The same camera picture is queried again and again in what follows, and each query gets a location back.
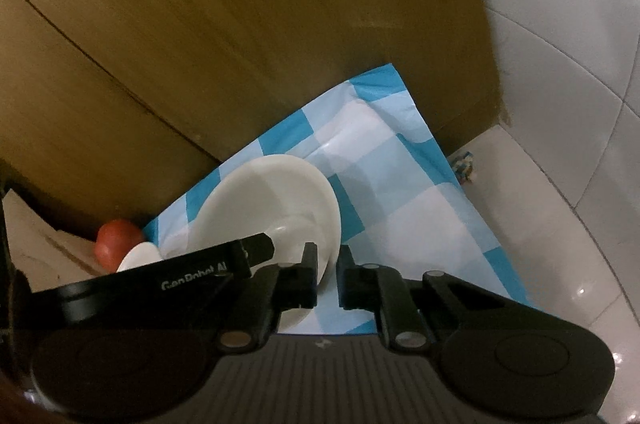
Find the red tomato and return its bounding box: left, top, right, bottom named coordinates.
left=96, top=219, right=146, bottom=276

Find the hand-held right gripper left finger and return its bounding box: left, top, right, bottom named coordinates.
left=215, top=241, right=321, bottom=350

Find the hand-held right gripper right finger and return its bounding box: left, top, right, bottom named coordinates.
left=337, top=245, right=503, bottom=348

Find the wooden knife block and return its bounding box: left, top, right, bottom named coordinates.
left=0, top=189, right=108, bottom=281

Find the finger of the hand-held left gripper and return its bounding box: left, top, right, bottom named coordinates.
left=239, top=232, right=276, bottom=267

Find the person's left forearm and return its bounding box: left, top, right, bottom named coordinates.
left=0, top=379, right=56, bottom=424

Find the cream bowl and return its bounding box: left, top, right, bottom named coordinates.
left=116, top=242, right=163, bottom=273
left=192, top=155, right=342, bottom=335

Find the blue white checkered tablecloth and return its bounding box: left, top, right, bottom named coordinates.
left=142, top=63, right=541, bottom=336

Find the wooden cabinet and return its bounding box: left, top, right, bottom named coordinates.
left=0, top=0, right=511, bottom=250

